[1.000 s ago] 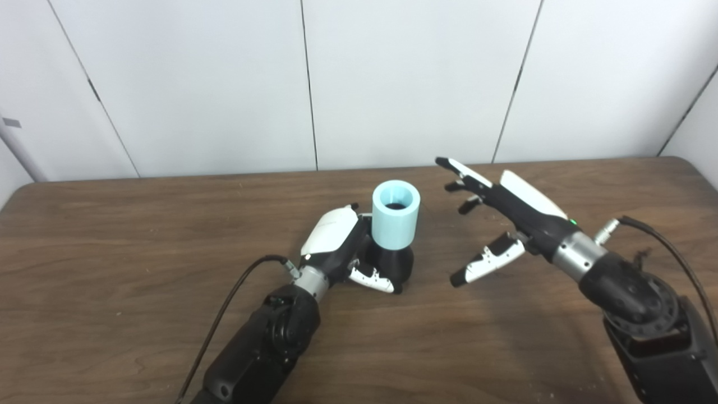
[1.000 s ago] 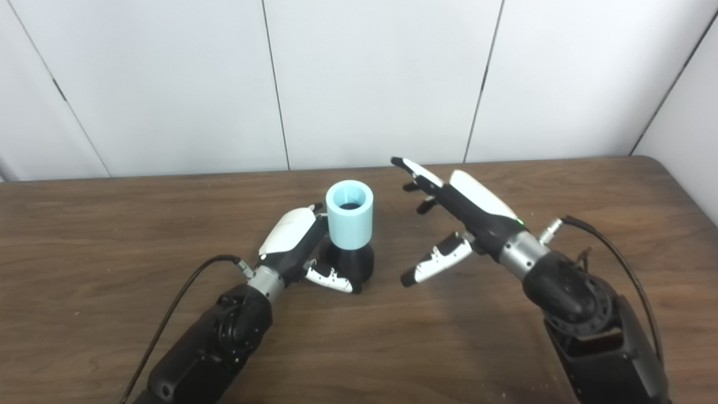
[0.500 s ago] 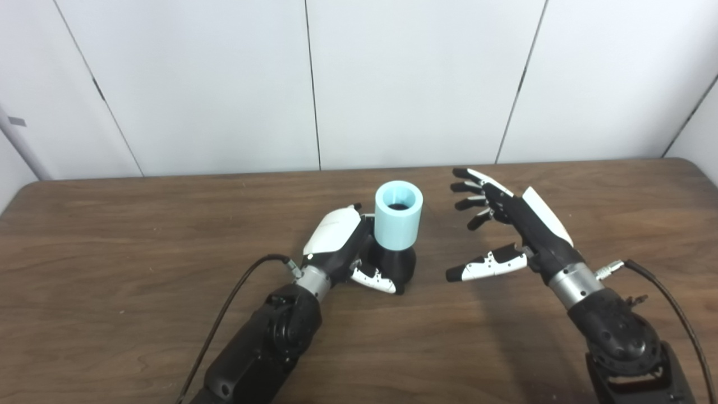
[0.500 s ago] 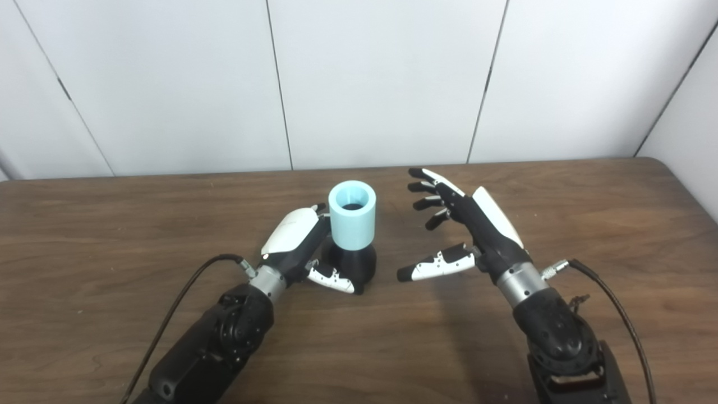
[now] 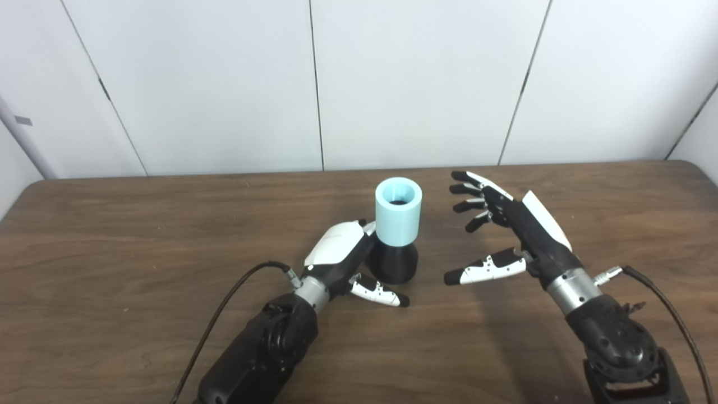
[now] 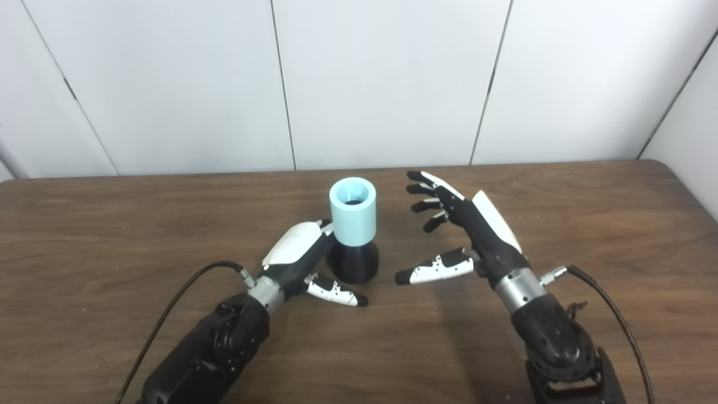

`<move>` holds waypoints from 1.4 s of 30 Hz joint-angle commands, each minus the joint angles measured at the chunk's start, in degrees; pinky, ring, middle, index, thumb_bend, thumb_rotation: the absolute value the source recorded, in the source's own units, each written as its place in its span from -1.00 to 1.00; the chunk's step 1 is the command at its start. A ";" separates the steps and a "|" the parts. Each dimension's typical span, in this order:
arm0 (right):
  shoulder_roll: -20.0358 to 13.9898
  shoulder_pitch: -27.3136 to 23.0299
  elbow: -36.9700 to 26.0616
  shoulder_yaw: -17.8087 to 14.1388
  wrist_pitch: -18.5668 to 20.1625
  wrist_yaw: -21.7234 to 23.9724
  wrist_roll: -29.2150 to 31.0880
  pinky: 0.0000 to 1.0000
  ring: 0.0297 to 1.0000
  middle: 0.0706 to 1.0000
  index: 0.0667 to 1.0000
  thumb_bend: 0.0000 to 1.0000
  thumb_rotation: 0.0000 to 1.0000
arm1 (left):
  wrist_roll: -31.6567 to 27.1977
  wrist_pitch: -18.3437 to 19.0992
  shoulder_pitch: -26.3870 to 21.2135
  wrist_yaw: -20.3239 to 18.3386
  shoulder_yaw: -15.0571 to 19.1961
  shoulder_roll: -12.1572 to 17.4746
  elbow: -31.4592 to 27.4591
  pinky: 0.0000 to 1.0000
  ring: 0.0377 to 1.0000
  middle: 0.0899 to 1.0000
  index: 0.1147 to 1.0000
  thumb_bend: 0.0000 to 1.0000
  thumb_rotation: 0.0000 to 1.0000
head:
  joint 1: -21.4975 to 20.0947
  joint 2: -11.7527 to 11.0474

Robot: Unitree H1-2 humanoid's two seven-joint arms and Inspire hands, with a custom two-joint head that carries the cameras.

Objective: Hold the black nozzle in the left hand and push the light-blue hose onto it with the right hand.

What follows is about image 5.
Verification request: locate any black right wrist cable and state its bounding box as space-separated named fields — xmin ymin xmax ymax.
xmin=593 ymin=265 xmax=716 ymax=404

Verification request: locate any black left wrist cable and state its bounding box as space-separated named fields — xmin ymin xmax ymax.
xmin=169 ymin=261 xmax=303 ymax=404

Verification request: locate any white and black left hand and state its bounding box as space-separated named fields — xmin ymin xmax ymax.
xmin=302 ymin=220 xmax=411 ymax=308

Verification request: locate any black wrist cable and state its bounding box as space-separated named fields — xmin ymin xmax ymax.
xmin=593 ymin=265 xmax=716 ymax=404
xmin=169 ymin=261 xmax=303 ymax=404

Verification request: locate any black funnel-shaped nozzle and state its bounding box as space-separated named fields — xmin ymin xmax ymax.
xmin=365 ymin=238 xmax=419 ymax=284

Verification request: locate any light-blue hose cylinder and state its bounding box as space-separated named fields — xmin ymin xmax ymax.
xmin=375 ymin=177 xmax=423 ymax=247

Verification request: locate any white and black right hand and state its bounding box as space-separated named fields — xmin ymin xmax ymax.
xmin=444 ymin=171 xmax=584 ymax=288

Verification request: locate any grey wall post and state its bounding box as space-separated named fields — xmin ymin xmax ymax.
xmin=0 ymin=95 xmax=58 ymax=180

